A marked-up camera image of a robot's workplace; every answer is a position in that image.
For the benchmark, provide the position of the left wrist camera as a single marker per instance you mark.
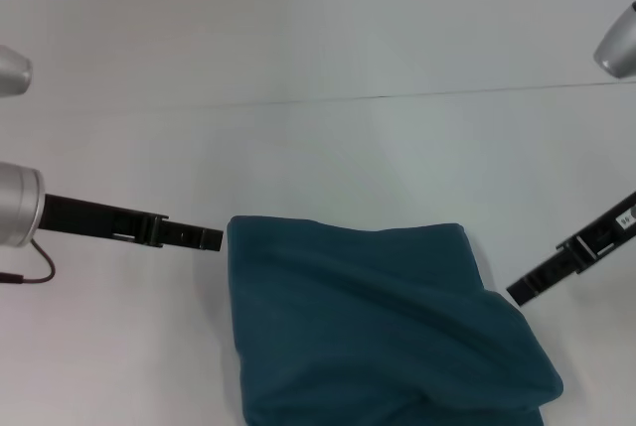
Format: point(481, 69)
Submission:
point(12, 71)

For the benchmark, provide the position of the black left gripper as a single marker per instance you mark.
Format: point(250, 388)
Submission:
point(99, 217)

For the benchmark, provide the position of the teal blue t-shirt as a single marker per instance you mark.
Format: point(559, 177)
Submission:
point(372, 322)

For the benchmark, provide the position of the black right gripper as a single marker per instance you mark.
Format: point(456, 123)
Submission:
point(603, 235)

